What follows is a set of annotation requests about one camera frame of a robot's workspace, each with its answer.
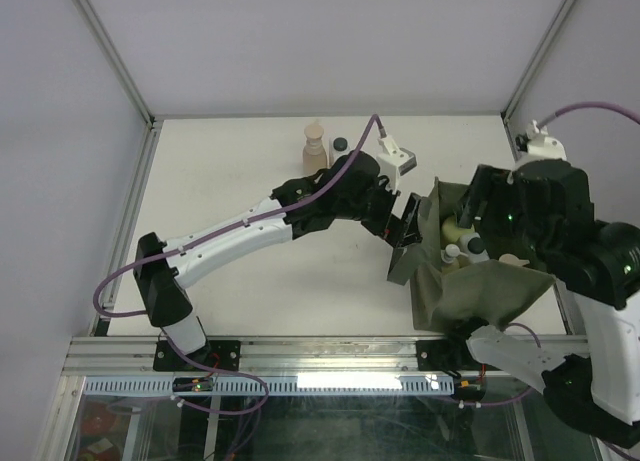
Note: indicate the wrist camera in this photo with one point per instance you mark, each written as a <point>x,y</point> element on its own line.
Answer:
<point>535,144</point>
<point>394,161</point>

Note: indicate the right aluminium frame post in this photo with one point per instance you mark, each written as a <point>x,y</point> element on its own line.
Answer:
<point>539,57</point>

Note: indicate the aluminium frame post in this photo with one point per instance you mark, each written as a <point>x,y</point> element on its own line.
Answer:
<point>539,57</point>
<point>106,45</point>

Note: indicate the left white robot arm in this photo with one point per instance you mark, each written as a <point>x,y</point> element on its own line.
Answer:
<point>358,187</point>

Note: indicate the small tan pump bottle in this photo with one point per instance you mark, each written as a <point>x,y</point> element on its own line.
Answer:
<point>450,259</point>

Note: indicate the white bottle dark cap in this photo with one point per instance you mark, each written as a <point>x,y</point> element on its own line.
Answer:
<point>338,147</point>
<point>473,249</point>

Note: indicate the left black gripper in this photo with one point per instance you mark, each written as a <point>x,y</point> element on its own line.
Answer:
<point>396,231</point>

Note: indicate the left aluminium frame post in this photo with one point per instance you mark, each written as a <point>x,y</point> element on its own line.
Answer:
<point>106,45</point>

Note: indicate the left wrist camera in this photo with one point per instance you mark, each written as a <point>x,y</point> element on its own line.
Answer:
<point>394,161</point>

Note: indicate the olive green canvas bag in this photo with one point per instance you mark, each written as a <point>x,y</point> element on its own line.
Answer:
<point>491,290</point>

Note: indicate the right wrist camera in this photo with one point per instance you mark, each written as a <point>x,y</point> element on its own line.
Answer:
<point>535,144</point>

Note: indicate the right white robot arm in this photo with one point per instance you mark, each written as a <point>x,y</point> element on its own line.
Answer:
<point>596,393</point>

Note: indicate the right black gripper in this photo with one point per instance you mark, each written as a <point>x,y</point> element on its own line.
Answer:
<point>489,183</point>

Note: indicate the white slotted cable duct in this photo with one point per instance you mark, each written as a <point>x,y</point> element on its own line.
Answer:
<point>302,384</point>

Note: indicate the yellow-green lotion bottle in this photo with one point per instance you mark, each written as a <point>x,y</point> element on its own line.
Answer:
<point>450,232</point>

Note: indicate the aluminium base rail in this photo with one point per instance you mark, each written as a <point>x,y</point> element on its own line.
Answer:
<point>260,355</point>

